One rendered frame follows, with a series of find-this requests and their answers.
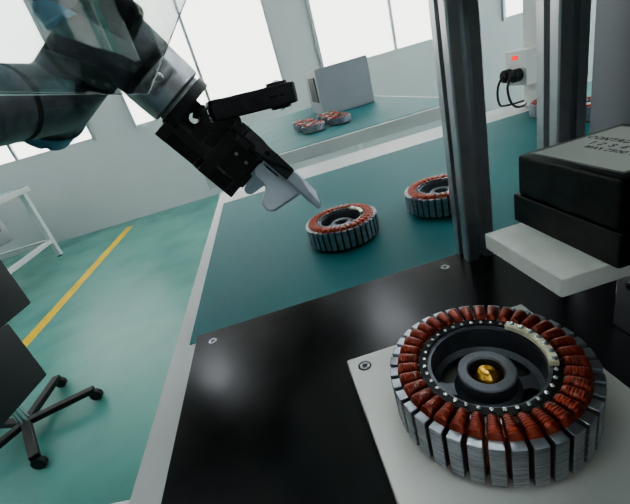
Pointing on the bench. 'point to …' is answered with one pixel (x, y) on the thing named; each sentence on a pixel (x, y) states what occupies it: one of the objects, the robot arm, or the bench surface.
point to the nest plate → (388, 434)
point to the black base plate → (346, 324)
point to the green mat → (225, 307)
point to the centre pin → (486, 375)
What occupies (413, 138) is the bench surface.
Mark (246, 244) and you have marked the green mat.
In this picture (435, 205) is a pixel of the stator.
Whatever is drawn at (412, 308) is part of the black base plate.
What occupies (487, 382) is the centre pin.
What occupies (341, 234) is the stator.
